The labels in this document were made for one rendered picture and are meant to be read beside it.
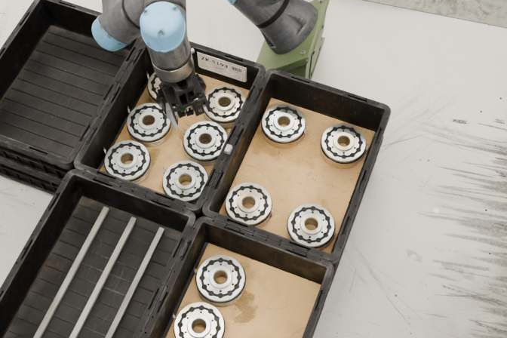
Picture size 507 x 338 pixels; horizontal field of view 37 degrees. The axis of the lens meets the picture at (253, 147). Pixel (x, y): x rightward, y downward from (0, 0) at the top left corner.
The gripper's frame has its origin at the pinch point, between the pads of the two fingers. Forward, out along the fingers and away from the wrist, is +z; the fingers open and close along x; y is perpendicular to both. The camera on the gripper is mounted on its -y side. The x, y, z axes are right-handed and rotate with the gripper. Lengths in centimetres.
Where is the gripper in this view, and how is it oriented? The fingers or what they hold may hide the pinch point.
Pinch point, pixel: (187, 112)
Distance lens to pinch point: 163.1
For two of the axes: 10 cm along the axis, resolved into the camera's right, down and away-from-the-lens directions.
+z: 0.8, 4.6, 8.9
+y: 4.0, 8.0, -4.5
